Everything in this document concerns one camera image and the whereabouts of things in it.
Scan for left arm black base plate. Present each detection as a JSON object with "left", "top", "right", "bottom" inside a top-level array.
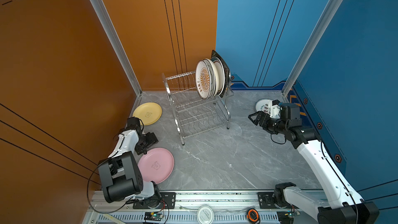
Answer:
[{"left": 133, "top": 191, "right": 176, "bottom": 210}]

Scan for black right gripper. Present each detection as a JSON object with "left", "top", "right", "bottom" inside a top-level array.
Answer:
[{"left": 248, "top": 110, "right": 288, "bottom": 135}]

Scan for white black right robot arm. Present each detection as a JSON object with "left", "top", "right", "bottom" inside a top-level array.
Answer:
[{"left": 248, "top": 100, "right": 379, "bottom": 224}]

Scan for white plate green quatrefoil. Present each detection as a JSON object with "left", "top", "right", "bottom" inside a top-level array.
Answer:
[{"left": 204, "top": 59, "right": 215, "bottom": 99}]

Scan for white plate orange sunburst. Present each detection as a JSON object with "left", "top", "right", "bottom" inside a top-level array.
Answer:
[{"left": 195, "top": 60, "right": 211, "bottom": 99}]

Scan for white plate black characters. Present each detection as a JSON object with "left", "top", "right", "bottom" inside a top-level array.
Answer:
[{"left": 255, "top": 99, "right": 273, "bottom": 114}]

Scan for steel wire dish rack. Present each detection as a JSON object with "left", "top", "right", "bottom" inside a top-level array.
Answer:
[{"left": 162, "top": 71, "right": 234, "bottom": 145}]

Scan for orange black tape measure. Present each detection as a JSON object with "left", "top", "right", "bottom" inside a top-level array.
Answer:
[{"left": 246, "top": 208, "right": 261, "bottom": 224}]

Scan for cream round plate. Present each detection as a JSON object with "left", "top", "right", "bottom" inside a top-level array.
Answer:
[{"left": 210, "top": 60, "right": 220, "bottom": 96}]

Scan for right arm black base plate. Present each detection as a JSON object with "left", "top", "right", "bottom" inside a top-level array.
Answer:
[{"left": 257, "top": 192, "right": 295, "bottom": 209}]

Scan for green circuit board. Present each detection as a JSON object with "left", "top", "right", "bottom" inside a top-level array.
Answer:
[{"left": 143, "top": 212, "right": 165, "bottom": 224}]

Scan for white round lid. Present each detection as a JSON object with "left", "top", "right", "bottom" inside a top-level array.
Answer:
[{"left": 197, "top": 205, "right": 215, "bottom": 224}]

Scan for white plate green red rim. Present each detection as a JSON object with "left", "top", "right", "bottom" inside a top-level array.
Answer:
[{"left": 212, "top": 57, "right": 225, "bottom": 95}]

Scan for black floral square plate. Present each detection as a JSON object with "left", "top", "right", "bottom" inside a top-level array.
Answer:
[{"left": 211, "top": 50, "right": 232, "bottom": 97}]

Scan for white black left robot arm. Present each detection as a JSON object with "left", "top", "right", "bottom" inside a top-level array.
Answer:
[{"left": 97, "top": 117, "right": 161, "bottom": 208}]

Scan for yellow round plate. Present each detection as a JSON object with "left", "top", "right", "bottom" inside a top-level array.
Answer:
[{"left": 132, "top": 102, "right": 162, "bottom": 126}]

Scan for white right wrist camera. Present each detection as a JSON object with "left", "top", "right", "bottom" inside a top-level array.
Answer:
[{"left": 269, "top": 100, "right": 280, "bottom": 119}]

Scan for pink round plate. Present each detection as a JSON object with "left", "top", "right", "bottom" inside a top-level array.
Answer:
[{"left": 138, "top": 147, "right": 174, "bottom": 184}]

